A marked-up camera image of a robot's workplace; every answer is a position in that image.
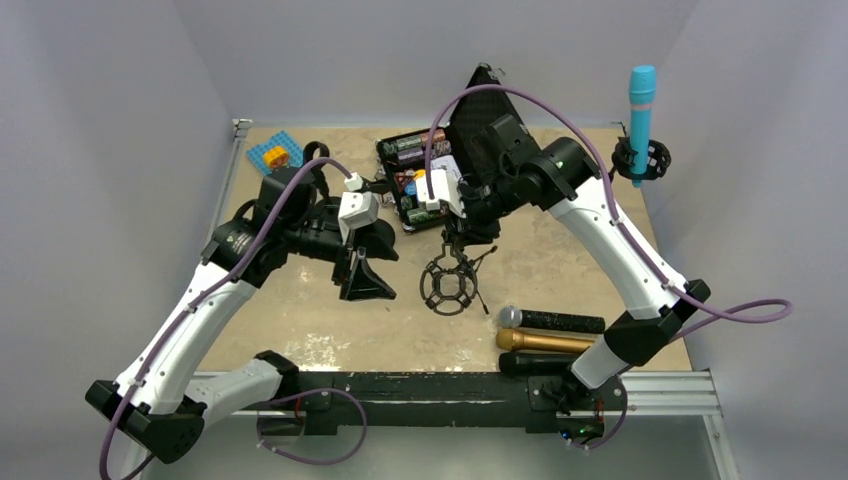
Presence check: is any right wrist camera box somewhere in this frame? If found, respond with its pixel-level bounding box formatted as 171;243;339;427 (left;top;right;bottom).
415;169;466;218

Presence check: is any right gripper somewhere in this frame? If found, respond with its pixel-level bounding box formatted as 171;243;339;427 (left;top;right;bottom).
444;168;523;247

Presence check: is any red triangular token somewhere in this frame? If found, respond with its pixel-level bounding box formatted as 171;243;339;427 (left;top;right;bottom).
394;170;416;195

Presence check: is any white playing card deck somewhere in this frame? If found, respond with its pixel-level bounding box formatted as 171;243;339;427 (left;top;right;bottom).
430;155;462;180

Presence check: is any blue building baseplate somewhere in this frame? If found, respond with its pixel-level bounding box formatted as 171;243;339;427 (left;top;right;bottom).
246;130;304;176

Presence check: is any gold microphone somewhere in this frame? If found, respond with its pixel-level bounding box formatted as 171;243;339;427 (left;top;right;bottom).
495;329;595;354

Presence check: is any black tripod mic stand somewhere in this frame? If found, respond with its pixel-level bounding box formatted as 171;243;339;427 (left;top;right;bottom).
419;230;498;317

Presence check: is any black round-base mic stand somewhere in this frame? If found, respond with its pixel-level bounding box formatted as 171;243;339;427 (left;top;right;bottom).
302;141;330;202

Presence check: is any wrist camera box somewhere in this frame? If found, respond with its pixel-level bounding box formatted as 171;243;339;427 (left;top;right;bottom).
415;169;466;218
337;192;379;244

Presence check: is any yellow orange toy brick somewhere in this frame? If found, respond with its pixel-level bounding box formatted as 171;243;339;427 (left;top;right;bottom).
262;145;290;171

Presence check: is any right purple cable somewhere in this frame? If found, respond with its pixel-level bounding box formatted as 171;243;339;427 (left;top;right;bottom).
423;83;794;342

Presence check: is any blue microphone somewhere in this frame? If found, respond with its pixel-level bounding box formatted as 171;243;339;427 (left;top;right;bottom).
628;65;657;188

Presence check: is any black microphone orange end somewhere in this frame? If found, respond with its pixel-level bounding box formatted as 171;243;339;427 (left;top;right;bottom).
498;352;578;376

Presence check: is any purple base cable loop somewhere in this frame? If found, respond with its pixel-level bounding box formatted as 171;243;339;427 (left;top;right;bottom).
255;387;370;466

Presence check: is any black poker chip case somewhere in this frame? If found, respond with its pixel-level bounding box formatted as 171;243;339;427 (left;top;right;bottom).
376;90;521;233

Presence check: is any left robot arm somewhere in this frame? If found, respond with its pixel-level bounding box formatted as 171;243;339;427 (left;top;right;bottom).
86;159;398;464

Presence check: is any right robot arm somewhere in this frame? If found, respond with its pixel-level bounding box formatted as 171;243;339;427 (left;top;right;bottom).
465;115;711;407

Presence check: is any silver-head black microphone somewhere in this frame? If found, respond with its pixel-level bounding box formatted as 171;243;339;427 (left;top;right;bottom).
497;306;606;335

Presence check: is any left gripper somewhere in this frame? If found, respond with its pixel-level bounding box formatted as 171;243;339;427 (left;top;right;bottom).
283;217;398;299

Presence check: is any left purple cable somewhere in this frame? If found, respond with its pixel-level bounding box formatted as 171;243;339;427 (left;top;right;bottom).
98;156;366;480

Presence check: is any black front mounting rail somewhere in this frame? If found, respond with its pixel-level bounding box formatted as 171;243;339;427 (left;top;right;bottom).
296;372;597;435

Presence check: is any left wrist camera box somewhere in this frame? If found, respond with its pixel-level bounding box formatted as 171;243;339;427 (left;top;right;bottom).
337;192;379;244

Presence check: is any shock-mount round-base stand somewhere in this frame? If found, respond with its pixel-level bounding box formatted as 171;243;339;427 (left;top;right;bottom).
611;137;672;182

